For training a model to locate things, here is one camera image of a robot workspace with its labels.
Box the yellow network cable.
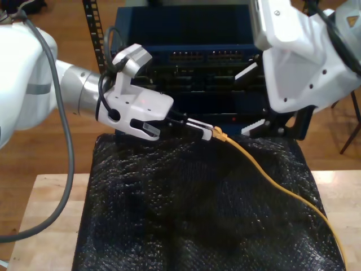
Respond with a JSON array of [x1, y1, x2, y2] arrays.
[[210, 126, 348, 271]]

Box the black rack server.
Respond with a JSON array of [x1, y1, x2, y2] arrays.
[[130, 63, 267, 94]]

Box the black bubble mat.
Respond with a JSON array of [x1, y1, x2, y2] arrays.
[[71, 132, 347, 271]]

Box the dark sneaker white sole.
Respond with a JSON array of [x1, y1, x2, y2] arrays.
[[15, 0, 47, 8]]

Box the thick grey cable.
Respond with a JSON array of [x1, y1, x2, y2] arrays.
[[0, 8, 76, 244]]

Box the blue network switch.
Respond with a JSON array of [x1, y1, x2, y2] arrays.
[[110, 6, 265, 66]]

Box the black perforated rack post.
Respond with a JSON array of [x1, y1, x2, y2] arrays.
[[81, 0, 113, 75]]

